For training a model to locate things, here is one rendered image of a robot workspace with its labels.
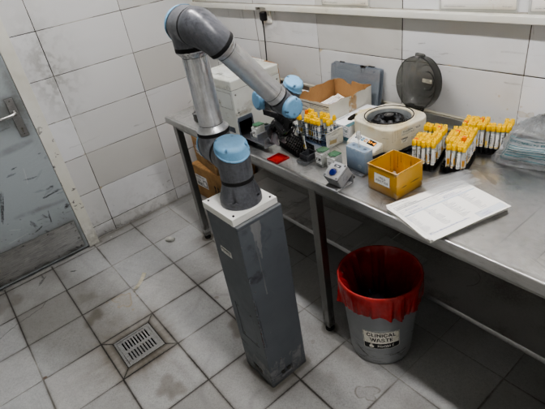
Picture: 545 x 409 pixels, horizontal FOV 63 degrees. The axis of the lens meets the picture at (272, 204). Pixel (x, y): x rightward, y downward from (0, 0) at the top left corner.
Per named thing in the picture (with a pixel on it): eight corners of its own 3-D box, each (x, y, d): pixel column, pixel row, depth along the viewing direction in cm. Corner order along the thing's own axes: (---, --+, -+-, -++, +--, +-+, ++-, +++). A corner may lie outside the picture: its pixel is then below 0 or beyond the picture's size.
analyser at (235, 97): (210, 131, 226) (195, 72, 210) (252, 113, 239) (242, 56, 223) (245, 146, 204) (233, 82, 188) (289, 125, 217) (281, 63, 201)
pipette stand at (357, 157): (344, 170, 172) (342, 146, 167) (358, 163, 175) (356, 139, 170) (362, 178, 165) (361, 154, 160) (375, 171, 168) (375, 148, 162)
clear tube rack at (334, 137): (295, 139, 203) (293, 123, 199) (311, 131, 208) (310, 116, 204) (327, 149, 189) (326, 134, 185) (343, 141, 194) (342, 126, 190)
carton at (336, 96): (294, 124, 217) (291, 95, 209) (336, 105, 231) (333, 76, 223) (331, 136, 200) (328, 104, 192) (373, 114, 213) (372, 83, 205)
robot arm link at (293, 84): (278, 75, 163) (298, 71, 167) (272, 97, 172) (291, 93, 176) (289, 89, 160) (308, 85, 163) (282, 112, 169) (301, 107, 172)
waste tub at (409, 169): (367, 187, 159) (366, 162, 154) (393, 173, 165) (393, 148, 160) (396, 200, 149) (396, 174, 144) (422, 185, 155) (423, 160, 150)
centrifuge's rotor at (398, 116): (362, 130, 188) (361, 114, 184) (389, 118, 193) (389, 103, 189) (388, 140, 176) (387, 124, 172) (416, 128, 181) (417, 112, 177)
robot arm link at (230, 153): (229, 187, 148) (221, 151, 141) (212, 174, 158) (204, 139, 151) (259, 175, 152) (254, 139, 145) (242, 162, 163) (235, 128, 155)
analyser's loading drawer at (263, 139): (238, 138, 208) (236, 127, 206) (249, 132, 212) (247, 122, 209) (265, 148, 194) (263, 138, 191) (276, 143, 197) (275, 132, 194)
